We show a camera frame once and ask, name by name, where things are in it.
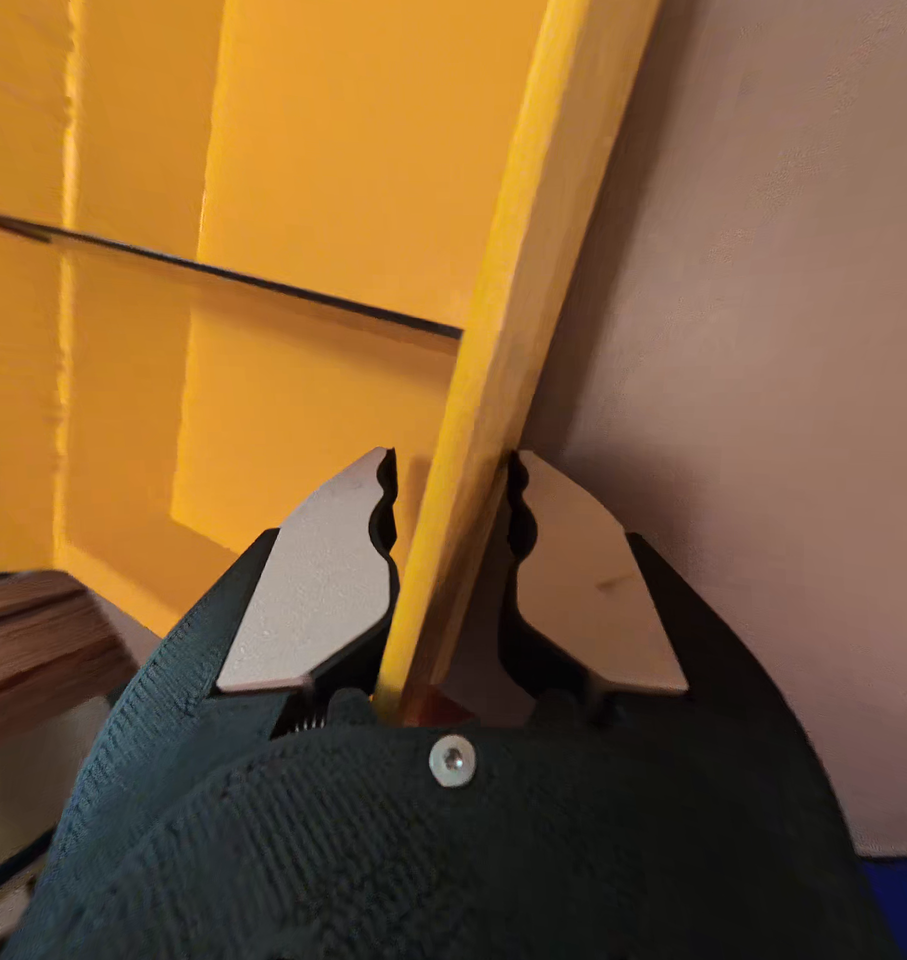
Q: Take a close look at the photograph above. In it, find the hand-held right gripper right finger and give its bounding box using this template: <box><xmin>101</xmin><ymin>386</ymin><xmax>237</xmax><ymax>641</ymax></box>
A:
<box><xmin>498</xmin><ymin>450</ymin><xmax>689</xmax><ymax>700</ymax></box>

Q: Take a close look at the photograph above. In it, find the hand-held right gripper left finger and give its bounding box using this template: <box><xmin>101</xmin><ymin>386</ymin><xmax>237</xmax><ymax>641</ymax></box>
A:
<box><xmin>215</xmin><ymin>447</ymin><xmax>401</xmax><ymax>695</ymax></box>

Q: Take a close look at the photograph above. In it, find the yellow plastic bin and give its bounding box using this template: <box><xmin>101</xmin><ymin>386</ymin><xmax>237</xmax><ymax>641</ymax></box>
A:
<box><xmin>0</xmin><ymin>0</ymin><xmax>662</xmax><ymax>730</ymax></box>

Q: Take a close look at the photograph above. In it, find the blue plastic bin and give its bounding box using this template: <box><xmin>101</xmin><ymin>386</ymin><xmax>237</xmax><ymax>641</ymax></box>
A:
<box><xmin>857</xmin><ymin>853</ymin><xmax>907</xmax><ymax>960</ymax></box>

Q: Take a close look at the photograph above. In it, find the wooden board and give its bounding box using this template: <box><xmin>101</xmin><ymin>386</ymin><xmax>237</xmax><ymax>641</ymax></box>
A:
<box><xmin>0</xmin><ymin>568</ymin><xmax>142</xmax><ymax>753</ymax></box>

